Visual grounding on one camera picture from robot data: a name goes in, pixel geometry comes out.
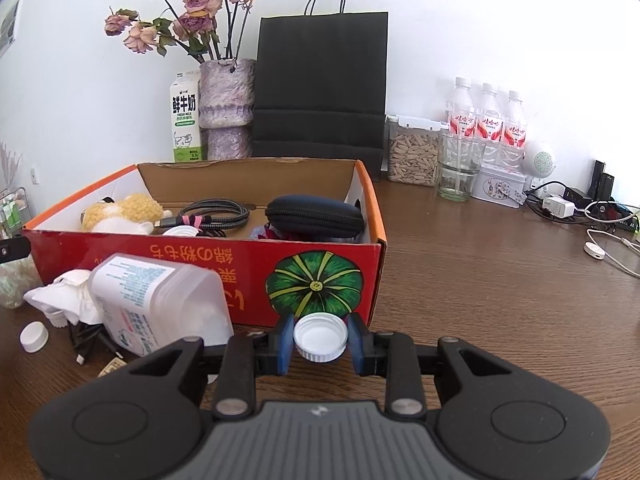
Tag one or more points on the water bottle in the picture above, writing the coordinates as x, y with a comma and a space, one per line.
514, 133
460, 110
489, 124

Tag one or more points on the water bottle right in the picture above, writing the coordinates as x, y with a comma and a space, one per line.
514, 133

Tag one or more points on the purple ceramic vase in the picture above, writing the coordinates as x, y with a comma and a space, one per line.
227, 93

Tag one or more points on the green white roll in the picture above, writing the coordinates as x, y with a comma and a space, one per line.
16, 278

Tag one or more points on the glass cup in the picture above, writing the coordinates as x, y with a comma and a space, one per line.
458, 164

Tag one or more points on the crumpled white tissue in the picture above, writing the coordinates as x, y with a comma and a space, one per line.
66, 301

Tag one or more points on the black standing device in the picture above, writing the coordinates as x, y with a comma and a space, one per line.
601, 183

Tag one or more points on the black paper bag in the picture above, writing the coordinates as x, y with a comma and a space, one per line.
320, 87

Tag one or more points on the yellow white plush sheep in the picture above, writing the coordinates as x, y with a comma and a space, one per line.
136, 214

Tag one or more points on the white bottle cap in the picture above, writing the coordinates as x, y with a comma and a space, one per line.
320, 337

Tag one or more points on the water bottle middle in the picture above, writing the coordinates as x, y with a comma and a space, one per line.
489, 124

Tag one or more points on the red cardboard box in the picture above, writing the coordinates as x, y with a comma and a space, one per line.
260, 277

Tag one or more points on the navy zipper case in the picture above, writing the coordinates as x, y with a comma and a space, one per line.
308, 217

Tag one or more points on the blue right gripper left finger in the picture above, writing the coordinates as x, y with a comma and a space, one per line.
283, 342

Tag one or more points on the white power adapter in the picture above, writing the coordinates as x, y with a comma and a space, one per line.
558, 207

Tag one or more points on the floral tin box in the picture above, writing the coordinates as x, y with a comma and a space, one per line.
499, 186

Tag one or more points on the white round speaker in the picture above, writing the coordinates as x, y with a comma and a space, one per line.
537, 161

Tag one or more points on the seed storage container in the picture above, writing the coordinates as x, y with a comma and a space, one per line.
413, 149

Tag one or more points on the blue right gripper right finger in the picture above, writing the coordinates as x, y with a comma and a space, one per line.
359, 345

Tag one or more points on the water bottle left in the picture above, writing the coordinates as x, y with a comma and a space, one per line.
460, 110

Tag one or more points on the cotton swab plastic jar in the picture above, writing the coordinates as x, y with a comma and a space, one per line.
147, 304

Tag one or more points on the small white cap left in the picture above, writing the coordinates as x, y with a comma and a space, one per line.
34, 337

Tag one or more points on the dried pink roses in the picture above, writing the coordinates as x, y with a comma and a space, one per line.
207, 30

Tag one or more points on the milk carton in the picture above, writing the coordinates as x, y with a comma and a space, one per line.
185, 120

